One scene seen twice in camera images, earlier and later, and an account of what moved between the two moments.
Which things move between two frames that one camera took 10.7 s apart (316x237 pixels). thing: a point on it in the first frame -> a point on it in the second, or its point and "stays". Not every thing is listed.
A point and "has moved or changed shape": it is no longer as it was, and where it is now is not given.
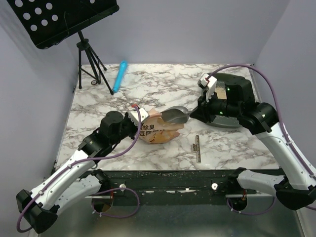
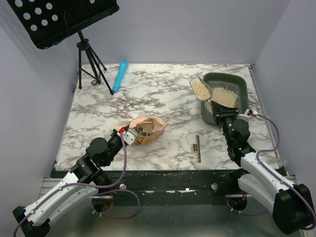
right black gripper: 202,110 -> 225,115
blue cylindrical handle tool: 122,69 stays
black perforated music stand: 46,21 stays
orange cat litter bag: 154,129 has moved or changed shape
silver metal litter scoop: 176,114 -> 201,90
